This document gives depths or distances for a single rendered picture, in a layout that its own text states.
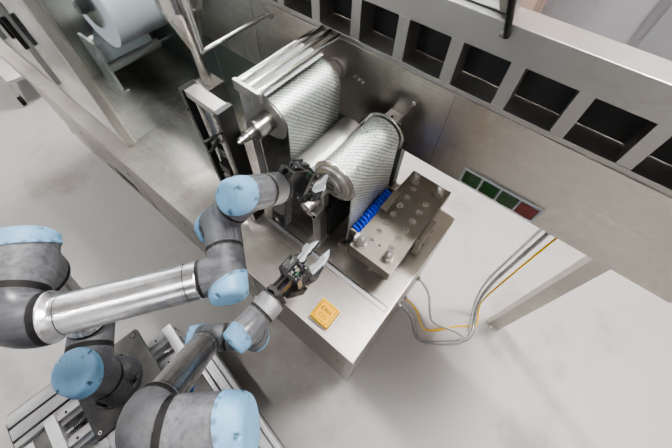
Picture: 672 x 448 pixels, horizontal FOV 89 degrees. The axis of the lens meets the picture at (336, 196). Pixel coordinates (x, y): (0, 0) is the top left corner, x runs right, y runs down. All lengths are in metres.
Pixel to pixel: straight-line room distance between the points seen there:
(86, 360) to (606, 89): 1.38
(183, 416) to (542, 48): 0.96
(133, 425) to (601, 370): 2.28
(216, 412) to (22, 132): 3.29
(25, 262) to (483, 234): 2.30
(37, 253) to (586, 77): 1.15
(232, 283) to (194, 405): 0.20
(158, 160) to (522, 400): 2.13
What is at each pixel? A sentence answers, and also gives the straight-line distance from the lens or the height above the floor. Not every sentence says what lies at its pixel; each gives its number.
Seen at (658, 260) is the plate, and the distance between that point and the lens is 1.19.
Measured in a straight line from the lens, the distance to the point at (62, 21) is 1.49.
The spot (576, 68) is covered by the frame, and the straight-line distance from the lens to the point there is 0.90.
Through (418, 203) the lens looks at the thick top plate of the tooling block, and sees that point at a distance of 1.25.
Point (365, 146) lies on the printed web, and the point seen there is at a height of 1.31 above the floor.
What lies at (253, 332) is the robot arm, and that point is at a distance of 0.95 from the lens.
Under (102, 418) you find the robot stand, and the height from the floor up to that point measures 0.82.
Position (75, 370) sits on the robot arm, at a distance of 1.21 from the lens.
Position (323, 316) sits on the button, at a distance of 1.16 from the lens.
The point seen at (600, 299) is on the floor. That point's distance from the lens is 2.70.
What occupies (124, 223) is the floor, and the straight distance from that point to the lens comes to 2.71.
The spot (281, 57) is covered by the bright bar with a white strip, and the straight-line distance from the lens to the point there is 1.09.
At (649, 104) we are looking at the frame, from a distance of 0.91.
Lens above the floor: 2.05
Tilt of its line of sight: 57 degrees down
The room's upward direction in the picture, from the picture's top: 2 degrees clockwise
